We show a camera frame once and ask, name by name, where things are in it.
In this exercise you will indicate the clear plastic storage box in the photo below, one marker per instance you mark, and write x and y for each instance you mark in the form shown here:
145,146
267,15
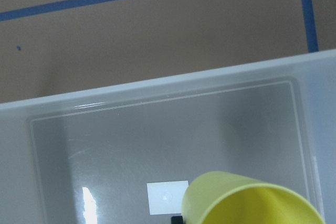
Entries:
122,154

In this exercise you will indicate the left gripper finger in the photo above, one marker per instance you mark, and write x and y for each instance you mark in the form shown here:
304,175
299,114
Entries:
177,220

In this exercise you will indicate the yellow plastic cup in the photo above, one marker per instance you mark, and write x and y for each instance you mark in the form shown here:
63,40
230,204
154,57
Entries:
221,197

